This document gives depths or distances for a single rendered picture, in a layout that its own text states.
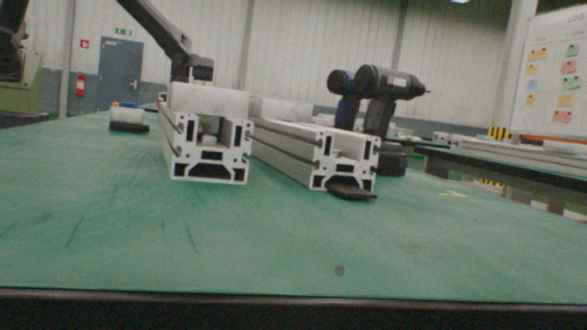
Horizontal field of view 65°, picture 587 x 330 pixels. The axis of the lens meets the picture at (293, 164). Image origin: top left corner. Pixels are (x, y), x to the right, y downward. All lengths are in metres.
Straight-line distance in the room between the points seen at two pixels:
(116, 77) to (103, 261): 12.12
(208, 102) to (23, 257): 0.42
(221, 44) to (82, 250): 12.16
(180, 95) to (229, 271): 0.41
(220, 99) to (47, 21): 12.22
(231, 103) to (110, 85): 11.76
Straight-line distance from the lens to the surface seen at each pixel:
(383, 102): 0.97
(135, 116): 1.25
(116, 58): 12.44
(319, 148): 0.65
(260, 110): 0.96
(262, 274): 0.30
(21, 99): 1.57
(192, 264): 0.31
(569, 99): 4.08
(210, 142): 0.65
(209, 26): 12.52
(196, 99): 0.68
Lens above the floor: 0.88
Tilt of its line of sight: 6 degrees down
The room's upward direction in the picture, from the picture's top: 8 degrees clockwise
